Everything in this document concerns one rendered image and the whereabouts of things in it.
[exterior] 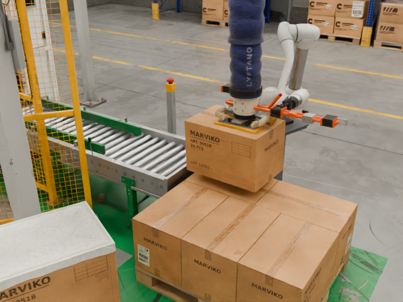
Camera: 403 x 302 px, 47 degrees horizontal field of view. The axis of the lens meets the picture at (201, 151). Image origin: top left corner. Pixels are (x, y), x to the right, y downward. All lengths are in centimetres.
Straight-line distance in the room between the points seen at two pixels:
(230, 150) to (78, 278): 146
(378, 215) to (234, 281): 189
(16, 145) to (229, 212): 148
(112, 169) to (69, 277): 174
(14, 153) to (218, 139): 136
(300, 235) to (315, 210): 31
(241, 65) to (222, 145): 56
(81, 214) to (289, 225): 138
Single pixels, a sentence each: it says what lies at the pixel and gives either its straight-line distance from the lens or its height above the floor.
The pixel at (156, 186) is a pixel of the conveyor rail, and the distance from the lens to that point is 351.
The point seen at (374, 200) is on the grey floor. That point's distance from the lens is 456.
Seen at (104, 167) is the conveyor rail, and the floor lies 51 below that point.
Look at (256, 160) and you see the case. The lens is 308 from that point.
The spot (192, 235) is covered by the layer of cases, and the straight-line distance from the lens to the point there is 293.
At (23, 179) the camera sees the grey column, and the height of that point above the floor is 71.
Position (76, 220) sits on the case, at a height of 102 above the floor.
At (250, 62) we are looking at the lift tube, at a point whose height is 149.
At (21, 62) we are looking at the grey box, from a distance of 313.
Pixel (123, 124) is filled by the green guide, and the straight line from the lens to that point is 432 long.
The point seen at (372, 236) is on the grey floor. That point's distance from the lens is 407.
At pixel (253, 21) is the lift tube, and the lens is 298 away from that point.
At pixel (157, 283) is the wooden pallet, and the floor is 2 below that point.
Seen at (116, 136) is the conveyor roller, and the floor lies 53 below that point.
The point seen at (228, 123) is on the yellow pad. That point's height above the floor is 105.
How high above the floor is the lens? 230
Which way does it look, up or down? 26 degrees down
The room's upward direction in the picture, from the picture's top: straight up
